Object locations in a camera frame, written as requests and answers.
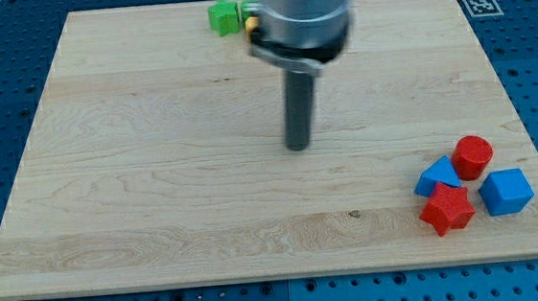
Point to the green star block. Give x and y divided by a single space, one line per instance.
224 17

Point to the red star block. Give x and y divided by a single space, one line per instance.
447 208

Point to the red cylinder block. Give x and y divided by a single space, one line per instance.
471 156

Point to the yellow block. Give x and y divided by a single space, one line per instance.
251 24

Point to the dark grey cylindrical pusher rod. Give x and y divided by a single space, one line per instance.
299 102

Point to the light wooden board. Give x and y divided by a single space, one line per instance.
156 159

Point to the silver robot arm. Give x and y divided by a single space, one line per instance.
299 36

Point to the blue cube block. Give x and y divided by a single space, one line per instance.
505 192

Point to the white fiducial marker tag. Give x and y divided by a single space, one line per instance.
482 8

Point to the blue triangular block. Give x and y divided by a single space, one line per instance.
441 170

